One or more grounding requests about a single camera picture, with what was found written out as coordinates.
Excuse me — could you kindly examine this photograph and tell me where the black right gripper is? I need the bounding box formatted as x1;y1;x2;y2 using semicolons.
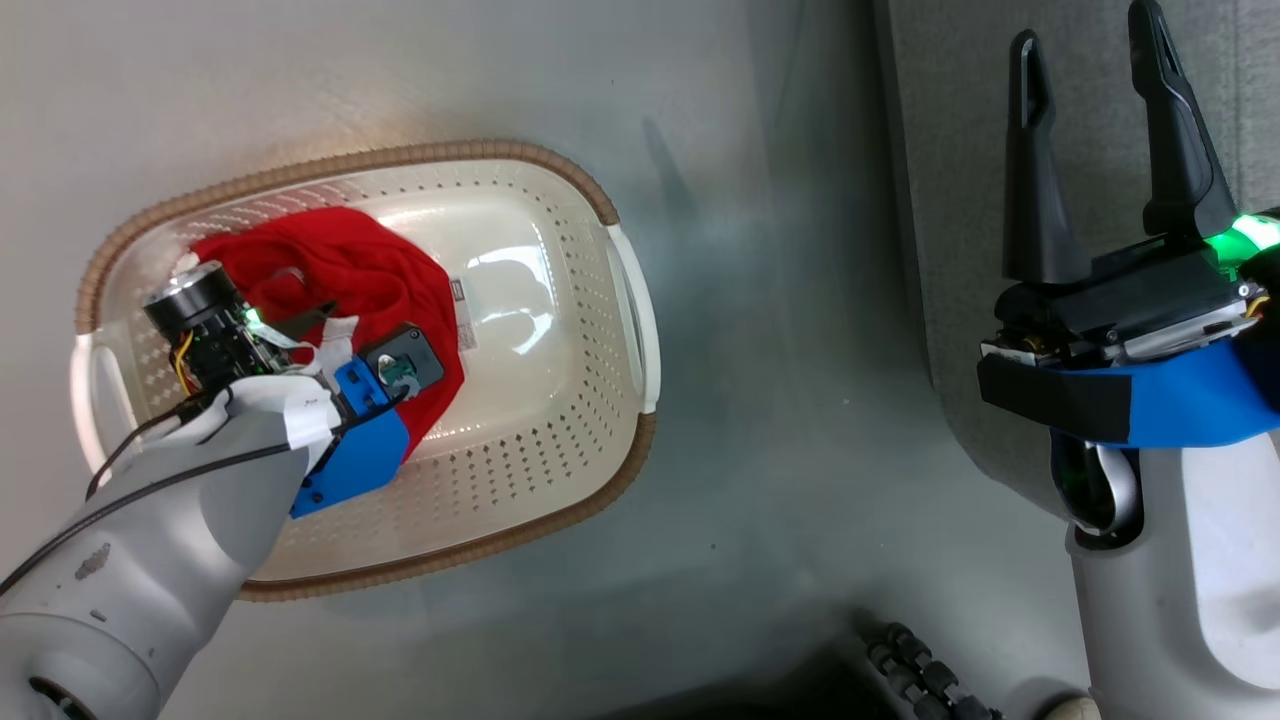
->
980;0;1280;369

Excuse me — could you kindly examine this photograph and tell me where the cream laundry basket brown rim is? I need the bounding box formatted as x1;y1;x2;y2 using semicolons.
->
68;139;662;603

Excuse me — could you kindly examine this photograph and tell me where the red garment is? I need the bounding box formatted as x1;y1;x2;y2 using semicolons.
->
188;205;468;463

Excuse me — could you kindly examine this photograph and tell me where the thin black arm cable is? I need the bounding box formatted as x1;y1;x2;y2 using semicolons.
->
84;388;236;501
0;440;306;596

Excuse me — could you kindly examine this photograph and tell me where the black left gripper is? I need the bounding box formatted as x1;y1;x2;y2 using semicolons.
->
144;262;338;395

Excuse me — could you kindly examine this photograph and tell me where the white basket label sticker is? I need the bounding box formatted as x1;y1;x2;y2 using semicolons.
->
449;277;477;354

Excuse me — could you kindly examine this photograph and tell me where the black corrugated cable conduit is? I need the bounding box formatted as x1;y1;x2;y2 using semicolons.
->
858;620;1004;720

